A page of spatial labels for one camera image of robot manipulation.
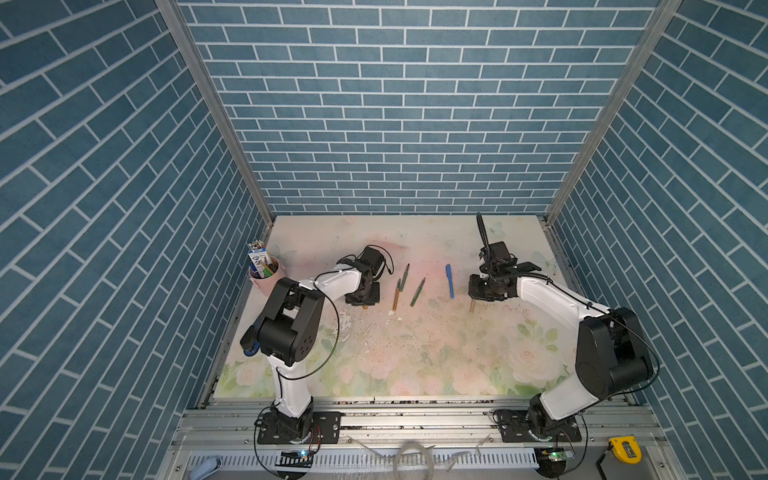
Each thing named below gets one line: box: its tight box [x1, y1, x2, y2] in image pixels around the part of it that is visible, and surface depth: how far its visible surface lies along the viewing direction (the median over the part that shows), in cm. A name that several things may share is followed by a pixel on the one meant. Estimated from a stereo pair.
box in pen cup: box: [248, 240, 274, 279], surface depth 90 cm
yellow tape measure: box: [609, 436, 642, 465], surface depth 71 cm
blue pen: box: [446, 264, 454, 299], surface depth 107 cm
